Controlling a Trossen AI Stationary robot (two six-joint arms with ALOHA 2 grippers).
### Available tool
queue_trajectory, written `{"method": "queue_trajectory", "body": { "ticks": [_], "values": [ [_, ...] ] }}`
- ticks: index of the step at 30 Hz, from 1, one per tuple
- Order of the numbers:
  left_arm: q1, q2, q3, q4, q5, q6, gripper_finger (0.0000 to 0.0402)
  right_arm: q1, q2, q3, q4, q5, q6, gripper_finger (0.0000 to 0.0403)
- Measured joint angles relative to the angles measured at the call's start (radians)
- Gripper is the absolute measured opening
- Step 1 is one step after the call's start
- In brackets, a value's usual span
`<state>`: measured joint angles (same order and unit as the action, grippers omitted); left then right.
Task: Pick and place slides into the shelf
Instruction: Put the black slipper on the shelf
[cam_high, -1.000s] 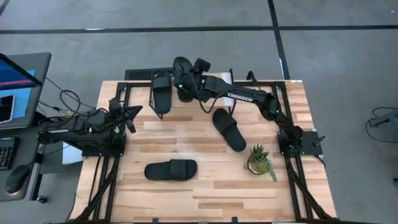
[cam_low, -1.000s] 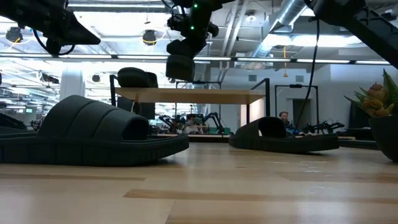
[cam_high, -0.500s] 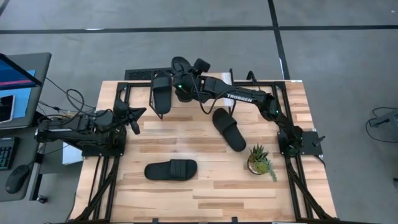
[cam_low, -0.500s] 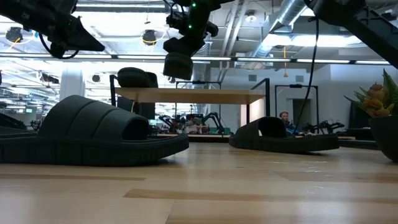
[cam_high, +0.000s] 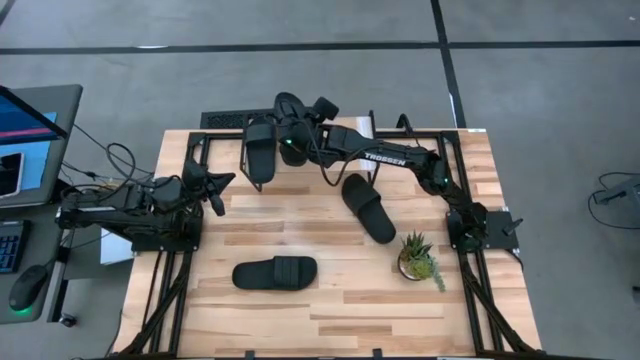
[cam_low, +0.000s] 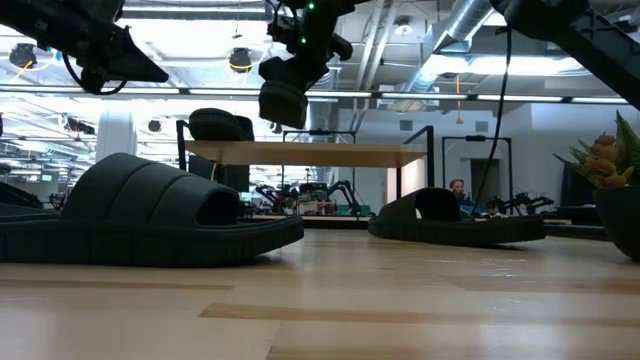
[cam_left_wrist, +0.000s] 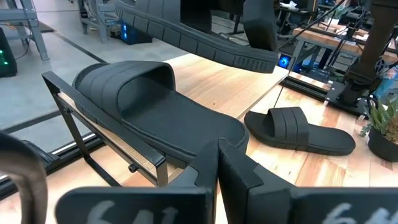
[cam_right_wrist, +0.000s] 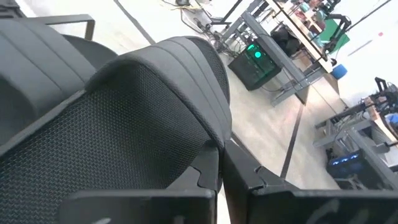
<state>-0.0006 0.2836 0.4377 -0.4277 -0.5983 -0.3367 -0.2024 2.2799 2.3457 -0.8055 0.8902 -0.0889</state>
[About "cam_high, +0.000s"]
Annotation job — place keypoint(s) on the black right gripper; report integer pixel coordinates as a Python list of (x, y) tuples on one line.
[(305, 135)]

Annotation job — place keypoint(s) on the black metal table frame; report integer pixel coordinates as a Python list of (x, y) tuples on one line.
[(176, 320)]

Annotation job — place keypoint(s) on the black caster wheel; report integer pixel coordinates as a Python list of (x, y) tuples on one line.
[(68, 320)]

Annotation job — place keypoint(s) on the black computer mouse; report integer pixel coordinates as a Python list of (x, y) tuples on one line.
[(27, 287)]

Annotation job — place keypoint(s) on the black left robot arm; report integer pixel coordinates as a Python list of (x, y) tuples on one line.
[(115, 212)]

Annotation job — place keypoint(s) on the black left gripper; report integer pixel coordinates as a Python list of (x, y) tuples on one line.
[(197, 187)]

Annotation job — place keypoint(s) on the smartphone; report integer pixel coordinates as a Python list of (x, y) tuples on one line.
[(10, 175)]

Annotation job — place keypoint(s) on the grey computer monitor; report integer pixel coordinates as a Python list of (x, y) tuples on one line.
[(55, 150)]

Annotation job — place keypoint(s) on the potted green succulent plant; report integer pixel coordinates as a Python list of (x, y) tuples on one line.
[(417, 260)]

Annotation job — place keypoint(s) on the grey side desk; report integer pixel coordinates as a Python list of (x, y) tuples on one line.
[(47, 240)]

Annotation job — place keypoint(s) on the white box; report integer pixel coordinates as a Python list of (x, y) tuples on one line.
[(115, 252)]

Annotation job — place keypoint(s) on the black floor vent grille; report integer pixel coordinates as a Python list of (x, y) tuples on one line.
[(225, 120)]

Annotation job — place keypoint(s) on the black keyboard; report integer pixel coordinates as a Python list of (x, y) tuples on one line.
[(10, 247)]

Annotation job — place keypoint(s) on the wooden shelf black metal legs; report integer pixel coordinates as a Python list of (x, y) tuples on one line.
[(361, 125)]

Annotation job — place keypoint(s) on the black slide sandal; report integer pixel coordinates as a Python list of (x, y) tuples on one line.
[(372, 210), (255, 275), (292, 161), (261, 165)]

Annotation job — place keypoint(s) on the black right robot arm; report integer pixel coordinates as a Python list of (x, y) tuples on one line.
[(390, 155)]

